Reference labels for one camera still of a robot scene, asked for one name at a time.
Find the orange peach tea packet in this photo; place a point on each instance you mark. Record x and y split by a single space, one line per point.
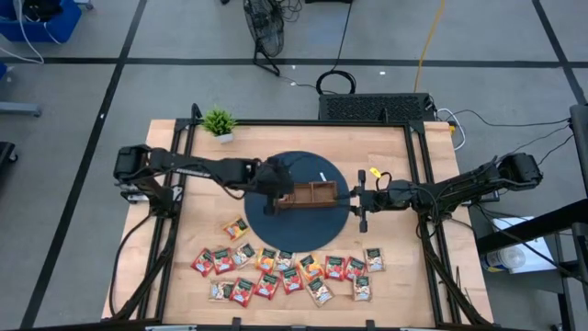
266 259
310 266
236 228

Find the white box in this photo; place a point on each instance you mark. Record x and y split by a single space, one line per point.
535 257

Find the yellow gripper tag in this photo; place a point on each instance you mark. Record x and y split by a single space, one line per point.
376 173

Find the wooden three-compartment tray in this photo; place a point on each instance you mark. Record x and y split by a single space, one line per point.
317 195

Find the green plant in white pot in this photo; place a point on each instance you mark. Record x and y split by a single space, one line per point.
219 122

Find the round dark blue placemat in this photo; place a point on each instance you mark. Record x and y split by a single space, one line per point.
298 230

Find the black floor fan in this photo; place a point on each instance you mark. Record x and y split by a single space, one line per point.
264 27

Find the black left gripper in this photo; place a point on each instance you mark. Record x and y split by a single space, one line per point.
275 177

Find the dark grey post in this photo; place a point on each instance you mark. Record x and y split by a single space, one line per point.
581 138

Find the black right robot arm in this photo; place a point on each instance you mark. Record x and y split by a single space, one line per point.
459 188

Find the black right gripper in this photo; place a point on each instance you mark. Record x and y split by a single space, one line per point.
376 197

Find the red strawberry tea packet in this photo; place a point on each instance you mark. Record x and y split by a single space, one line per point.
291 280
203 262
354 268
242 291
335 267
223 260
267 285

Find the clear plastic bottle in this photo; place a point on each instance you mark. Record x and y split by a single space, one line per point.
507 258

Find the black metal beam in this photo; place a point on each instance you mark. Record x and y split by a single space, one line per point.
528 228

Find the grey metal bar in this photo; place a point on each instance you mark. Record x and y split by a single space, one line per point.
20 109

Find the black power adapter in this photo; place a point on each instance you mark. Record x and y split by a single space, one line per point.
491 197

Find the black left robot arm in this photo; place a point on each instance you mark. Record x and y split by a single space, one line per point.
184 167

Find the blue plastic bin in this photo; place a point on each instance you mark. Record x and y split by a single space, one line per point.
64 27

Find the black perforated computer case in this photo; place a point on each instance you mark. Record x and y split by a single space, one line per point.
372 108

